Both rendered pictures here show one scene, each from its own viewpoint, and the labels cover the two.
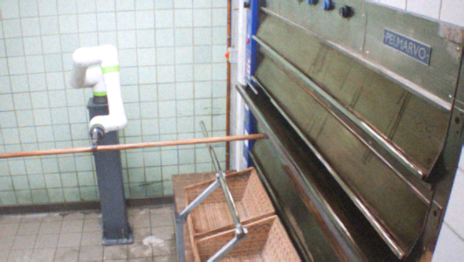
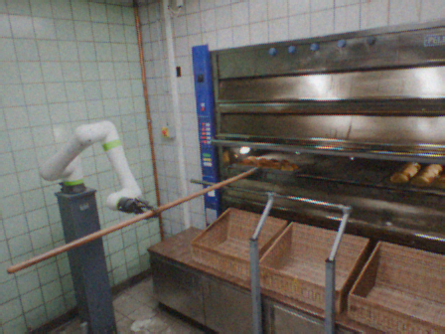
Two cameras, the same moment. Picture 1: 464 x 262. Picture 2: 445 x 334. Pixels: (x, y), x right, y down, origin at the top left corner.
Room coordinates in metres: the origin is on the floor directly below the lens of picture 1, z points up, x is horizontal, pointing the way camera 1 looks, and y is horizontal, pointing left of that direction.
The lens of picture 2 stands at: (0.43, 1.57, 1.87)
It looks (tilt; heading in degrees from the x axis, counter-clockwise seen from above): 14 degrees down; 322
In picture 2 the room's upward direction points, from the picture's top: 4 degrees counter-clockwise
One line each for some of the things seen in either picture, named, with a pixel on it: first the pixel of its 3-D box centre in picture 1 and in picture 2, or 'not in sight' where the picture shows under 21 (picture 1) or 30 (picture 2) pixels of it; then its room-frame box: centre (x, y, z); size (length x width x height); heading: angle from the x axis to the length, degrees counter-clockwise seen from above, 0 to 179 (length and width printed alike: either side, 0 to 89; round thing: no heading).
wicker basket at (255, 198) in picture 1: (225, 208); (238, 241); (2.31, 0.01, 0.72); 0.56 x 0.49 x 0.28; 10
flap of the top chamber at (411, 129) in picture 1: (314, 59); (328, 85); (1.80, -0.37, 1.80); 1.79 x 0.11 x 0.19; 11
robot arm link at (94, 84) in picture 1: (98, 80); (70, 169); (2.94, 0.93, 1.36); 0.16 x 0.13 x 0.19; 118
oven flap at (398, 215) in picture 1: (310, 116); (328, 127); (1.80, -0.37, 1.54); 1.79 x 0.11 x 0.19; 11
